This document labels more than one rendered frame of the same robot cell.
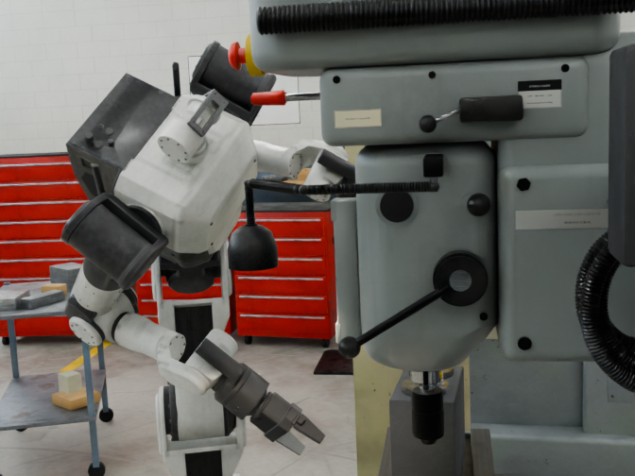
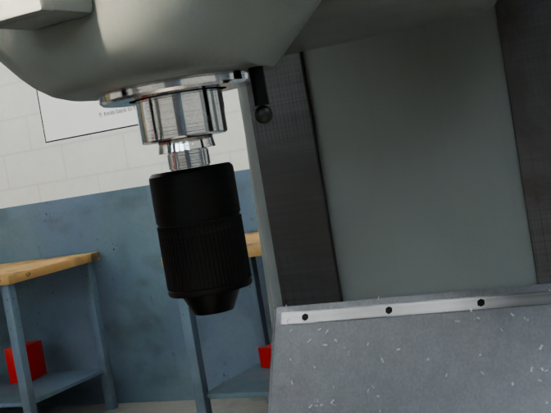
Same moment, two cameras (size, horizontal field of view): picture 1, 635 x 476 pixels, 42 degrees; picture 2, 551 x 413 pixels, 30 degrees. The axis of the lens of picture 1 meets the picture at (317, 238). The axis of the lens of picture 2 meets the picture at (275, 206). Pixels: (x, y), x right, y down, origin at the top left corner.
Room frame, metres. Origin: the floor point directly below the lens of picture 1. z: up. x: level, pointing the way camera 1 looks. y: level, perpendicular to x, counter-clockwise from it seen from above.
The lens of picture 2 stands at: (0.96, 0.37, 1.26)
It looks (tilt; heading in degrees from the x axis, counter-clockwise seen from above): 3 degrees down; 288
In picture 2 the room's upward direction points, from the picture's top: 9 degrees counter-clockwise
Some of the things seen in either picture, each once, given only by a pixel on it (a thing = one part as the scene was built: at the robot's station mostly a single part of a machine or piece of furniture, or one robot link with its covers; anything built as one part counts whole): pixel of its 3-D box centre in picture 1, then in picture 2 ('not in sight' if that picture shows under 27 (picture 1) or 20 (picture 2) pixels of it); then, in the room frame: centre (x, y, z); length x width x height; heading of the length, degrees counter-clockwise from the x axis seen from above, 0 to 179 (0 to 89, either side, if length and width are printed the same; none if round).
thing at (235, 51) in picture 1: (240, 56); not in sight; (1.21, 0.10, 1.76); 0.04 x 0.03 x 0.04; 171
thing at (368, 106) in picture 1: (451, 103); not in sight; (1.16, -0.19, 1.68); 0.34 x 0.24 x 0.10; 81
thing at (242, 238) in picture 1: (251, 245); not in sight; (1.18, 0.09, 1.49); 0.07 x 0.07 x 0.06
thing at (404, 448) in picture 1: (429, 424); not in sight; (1.55, -0.20, 1.06); 0.22 x 0.12 x 0.20; 165
